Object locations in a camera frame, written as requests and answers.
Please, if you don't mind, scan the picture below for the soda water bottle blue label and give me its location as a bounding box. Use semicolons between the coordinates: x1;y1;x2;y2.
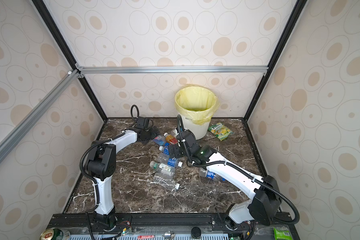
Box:
156;153;183;168

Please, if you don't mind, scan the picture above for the clear bottle green band label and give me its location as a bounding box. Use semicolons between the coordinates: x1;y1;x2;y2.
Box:
150;161;176;178

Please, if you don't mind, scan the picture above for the clear plastic bottle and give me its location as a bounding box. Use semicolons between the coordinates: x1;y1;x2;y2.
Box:
153;175;180;191

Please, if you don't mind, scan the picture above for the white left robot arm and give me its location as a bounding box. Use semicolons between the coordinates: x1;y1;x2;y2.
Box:
80;117;160;228

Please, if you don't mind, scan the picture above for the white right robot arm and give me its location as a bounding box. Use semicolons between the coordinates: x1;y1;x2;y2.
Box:
169;130;282;230

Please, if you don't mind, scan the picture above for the white ribbed waste bin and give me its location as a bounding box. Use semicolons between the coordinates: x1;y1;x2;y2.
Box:
181;115;211;140

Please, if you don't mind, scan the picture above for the blue label bottle white cap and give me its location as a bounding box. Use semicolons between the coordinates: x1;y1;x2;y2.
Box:
159;145;170;157

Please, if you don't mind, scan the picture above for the orange juice bottle red label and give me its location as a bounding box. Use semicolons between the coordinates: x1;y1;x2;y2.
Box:
164;133;178;145

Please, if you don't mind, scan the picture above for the clear bottle blue cap right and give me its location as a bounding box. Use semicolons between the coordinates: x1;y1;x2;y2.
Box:
199;168;225;182

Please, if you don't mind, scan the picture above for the green Fox's candy bag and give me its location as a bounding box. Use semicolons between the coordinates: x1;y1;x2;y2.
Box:
208;123;233;141

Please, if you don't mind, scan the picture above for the green packet bottom right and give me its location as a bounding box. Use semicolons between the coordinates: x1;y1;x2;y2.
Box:
274;228;293;240

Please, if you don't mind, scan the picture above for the green beer can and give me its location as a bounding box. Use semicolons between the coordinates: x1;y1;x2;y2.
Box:
40;228;71;240

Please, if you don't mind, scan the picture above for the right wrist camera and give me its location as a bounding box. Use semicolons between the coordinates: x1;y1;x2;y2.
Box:
173;129;184;141

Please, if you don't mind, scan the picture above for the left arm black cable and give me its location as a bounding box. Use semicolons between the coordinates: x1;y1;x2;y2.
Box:
79;104;142;214

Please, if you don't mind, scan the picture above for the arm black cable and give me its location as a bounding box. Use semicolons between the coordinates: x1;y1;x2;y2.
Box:
176;114;301;225
79;104;142;214

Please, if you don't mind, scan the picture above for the horizontal aluminium rail back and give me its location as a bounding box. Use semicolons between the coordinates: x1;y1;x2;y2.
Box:
78;66;268;74

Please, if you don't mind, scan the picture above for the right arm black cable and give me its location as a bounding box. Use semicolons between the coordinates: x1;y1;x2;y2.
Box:
176;114;301;225

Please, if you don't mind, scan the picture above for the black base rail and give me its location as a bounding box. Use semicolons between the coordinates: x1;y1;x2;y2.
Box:
48;212;300;240

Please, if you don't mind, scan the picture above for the diagonal aluminium rail left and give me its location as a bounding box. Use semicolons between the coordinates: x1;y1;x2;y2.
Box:
0;70;79;164

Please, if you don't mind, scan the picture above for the black corner frame post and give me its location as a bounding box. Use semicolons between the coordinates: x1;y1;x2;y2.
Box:
32;0;108;123

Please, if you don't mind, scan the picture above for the black right corner post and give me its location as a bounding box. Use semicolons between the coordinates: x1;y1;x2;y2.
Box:
242;0;308;122

